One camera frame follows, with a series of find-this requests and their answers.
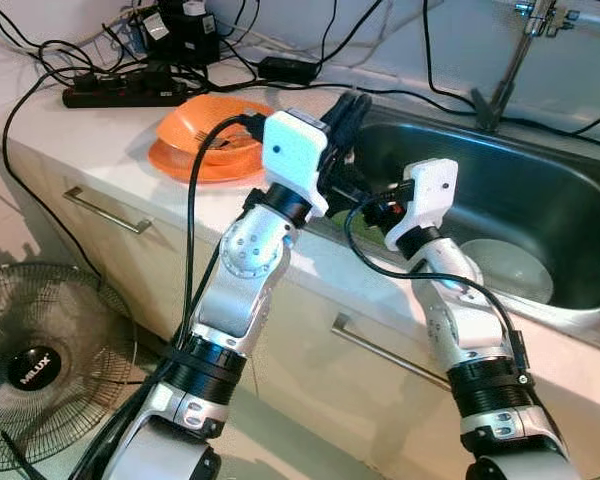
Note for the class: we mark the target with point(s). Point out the green dish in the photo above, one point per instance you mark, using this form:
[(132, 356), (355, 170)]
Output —
[(345, 222)]

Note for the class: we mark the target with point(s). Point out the black floor fan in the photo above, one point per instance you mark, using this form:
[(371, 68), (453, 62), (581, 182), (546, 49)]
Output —
[(40, 365)]

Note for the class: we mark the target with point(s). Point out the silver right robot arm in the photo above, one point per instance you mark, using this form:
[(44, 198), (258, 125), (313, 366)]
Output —
[(465, 330)]

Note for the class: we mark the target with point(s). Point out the white round bowl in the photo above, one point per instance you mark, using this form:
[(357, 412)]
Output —
[(510, 272)]

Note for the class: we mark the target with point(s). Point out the metal sink faucet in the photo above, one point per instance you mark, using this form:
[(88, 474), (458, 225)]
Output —
[(510, 75)]

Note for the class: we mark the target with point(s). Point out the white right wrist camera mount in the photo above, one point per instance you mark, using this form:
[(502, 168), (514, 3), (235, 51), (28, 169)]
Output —
[(430, 195)]

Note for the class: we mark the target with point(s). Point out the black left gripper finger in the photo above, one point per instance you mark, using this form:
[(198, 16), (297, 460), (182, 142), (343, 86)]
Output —
[(336, 120), (358, 120)]

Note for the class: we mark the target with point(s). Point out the orange plastic bowl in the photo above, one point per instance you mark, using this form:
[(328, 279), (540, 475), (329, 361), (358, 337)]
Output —
[(195, 120)]

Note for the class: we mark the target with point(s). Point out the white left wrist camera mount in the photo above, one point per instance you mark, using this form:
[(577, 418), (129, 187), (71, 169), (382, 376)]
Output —
[(292, 155)]

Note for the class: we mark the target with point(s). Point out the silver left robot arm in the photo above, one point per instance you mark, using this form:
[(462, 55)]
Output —
[(225, 320)]

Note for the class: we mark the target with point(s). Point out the black power strip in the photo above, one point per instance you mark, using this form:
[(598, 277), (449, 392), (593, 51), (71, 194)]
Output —
[(120, 93)]

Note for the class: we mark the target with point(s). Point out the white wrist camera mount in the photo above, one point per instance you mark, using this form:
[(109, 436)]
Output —
[(292, 155), (430, 195)]

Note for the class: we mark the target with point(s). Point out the metal fork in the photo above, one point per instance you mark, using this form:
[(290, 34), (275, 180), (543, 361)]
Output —
[(220, 140)]

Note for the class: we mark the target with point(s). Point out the stainless steel sink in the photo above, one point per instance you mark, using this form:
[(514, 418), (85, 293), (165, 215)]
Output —
[(520, 190)]

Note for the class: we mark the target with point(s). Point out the small black power adapter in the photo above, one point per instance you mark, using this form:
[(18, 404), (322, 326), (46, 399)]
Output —
[(288, 70)]

